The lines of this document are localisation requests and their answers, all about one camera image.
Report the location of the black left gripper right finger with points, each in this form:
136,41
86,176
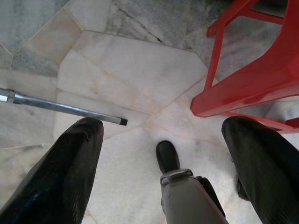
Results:
268,175

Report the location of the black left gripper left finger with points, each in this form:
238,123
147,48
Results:
53,177

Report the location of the metal clothes rack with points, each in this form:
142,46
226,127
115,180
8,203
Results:
70,109

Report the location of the grey robot leg black foot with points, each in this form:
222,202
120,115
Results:
187,200

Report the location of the red plastic stool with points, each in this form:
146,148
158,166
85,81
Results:
257,88

